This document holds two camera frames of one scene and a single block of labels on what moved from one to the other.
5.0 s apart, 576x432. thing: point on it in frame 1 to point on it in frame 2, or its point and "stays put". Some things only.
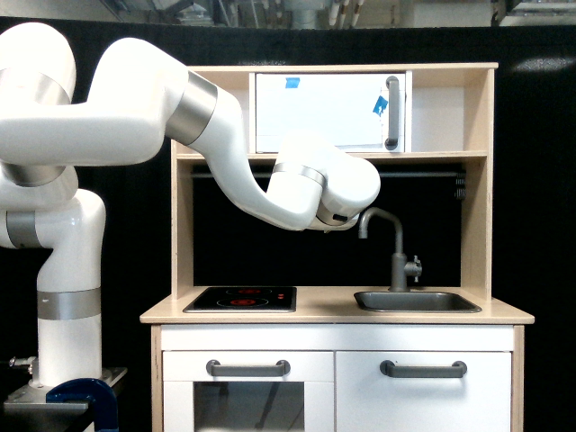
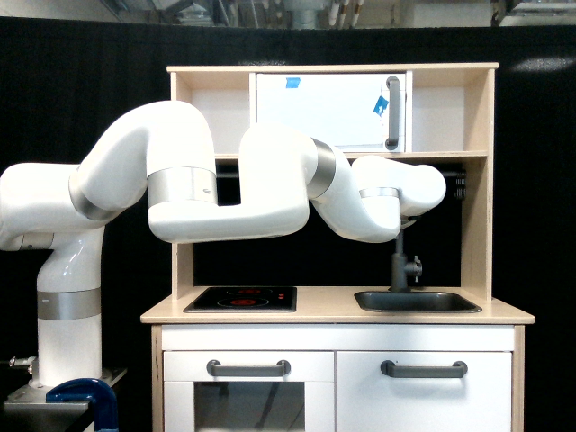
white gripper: [334, 220] to [407, 220]
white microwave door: [349, 108] stays put
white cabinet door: [367, 400] stays put
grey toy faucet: [400, 266] stays put
